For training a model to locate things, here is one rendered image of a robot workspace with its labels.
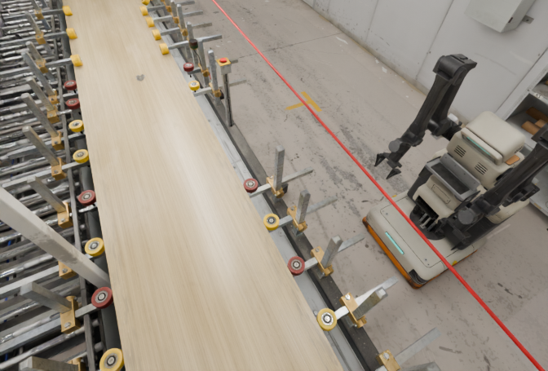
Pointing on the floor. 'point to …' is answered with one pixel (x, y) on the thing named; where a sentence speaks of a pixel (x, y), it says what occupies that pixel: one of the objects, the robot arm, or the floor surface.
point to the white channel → (49, 240)
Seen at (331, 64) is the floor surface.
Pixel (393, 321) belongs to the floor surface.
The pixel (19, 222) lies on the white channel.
